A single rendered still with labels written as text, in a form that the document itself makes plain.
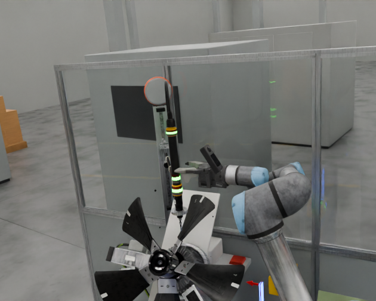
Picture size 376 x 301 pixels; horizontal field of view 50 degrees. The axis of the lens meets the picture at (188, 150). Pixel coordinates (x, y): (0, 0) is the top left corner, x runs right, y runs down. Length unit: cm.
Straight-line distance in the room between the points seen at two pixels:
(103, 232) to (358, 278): 175
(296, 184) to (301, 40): 631
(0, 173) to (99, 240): 455
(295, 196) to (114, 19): 674
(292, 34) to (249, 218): 643
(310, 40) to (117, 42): 337
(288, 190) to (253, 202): 10
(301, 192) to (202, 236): 99
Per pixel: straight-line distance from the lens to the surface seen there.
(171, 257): 183
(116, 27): 767
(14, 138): 988
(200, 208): 186
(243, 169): 152
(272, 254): 123
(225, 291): 176
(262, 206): 118
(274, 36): 762
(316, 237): 238
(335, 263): 243
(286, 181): 120
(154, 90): 228
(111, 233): 306
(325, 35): 730
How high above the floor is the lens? 218
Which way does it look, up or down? 16 degrees down
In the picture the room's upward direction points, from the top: 5 degrees counter-clockwise
